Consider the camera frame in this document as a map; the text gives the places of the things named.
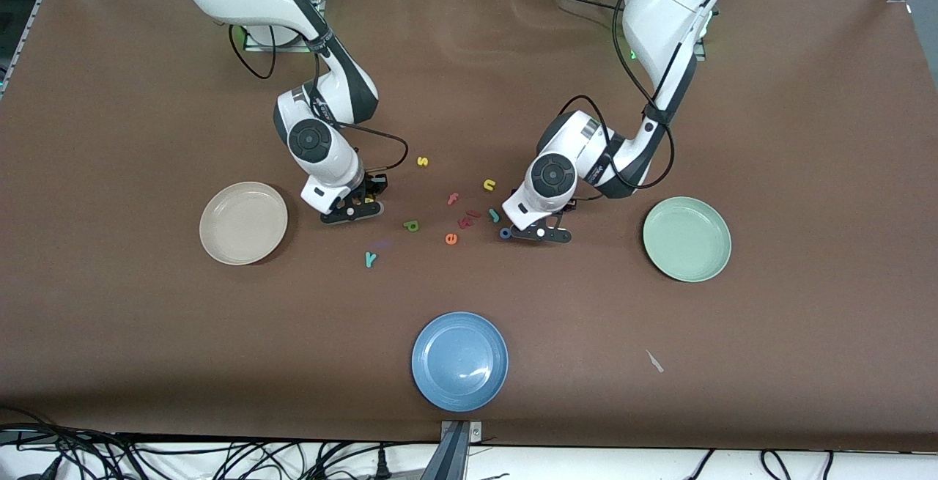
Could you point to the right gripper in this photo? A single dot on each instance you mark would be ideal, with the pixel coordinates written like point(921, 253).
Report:
point(374, 186)

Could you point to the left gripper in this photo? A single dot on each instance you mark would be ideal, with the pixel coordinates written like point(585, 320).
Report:
point(568, 207)

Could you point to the teal foam letter y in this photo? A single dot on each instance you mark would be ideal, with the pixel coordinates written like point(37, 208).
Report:
point(370, 261)

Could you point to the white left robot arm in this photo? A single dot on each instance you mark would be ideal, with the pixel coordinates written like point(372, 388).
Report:
point(667, 11)

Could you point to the green foam letter p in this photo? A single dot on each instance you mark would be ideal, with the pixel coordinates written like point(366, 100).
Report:
point(405, 227)

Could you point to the beige plate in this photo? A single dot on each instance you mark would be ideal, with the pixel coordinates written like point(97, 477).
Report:
point(243, 223)

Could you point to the pale green plate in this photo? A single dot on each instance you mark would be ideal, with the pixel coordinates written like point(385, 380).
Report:
point(687, 240)

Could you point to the blue plate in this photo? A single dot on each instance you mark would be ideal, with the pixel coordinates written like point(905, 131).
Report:
point(459, 361)

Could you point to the white paper scrap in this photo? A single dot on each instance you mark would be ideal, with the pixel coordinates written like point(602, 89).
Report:
point(654, 362)

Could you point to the brown table cover sheet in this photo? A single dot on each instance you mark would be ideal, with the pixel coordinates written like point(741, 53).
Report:
point(146, 319)

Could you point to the black power plug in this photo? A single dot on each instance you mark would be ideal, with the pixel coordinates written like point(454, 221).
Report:
point(382, 465)

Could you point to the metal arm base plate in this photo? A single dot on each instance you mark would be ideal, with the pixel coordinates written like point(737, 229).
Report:
point(320, 4)
point(700, 46)

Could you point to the small metal bracket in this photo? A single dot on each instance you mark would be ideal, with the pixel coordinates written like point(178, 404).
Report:
point(476, 432)

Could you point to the dark camera mount post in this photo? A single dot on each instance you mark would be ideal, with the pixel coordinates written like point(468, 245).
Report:
point(451, 458)

